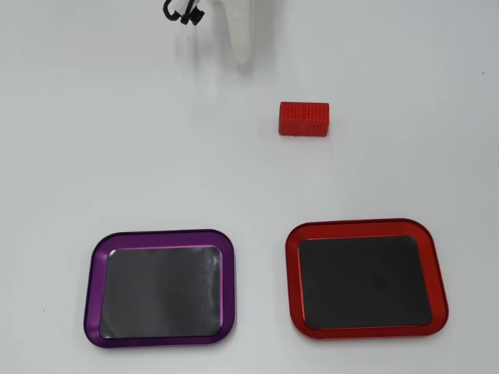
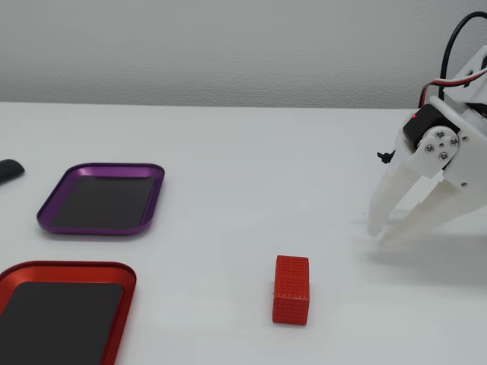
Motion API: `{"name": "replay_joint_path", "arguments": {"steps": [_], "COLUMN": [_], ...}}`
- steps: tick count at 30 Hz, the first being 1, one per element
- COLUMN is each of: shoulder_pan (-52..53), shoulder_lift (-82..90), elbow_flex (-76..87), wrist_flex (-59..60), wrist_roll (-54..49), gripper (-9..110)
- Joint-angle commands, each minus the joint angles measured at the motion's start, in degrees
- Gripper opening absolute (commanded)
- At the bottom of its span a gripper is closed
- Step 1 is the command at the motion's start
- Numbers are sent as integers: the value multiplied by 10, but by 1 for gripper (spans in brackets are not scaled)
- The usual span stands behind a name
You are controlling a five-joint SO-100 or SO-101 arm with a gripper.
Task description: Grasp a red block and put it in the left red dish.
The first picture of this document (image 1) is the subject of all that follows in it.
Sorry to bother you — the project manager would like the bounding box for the red metal tray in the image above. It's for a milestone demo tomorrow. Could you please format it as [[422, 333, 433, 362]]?
[[285, 217, 450, 341]]

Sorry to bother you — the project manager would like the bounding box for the purple metal tray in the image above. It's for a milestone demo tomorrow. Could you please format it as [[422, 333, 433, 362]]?
[[83, 229, 237, 350]]

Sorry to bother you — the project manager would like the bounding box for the small white camera mount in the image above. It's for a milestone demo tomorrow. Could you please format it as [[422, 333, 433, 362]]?
[[179, 0, 206, 26]]

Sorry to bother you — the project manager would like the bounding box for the red studded block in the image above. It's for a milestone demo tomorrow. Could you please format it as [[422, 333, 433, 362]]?
[[278, 101, 331, 139]]

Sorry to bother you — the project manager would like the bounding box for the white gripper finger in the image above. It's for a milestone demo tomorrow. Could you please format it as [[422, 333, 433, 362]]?
[[217, 0, 257, 67]]

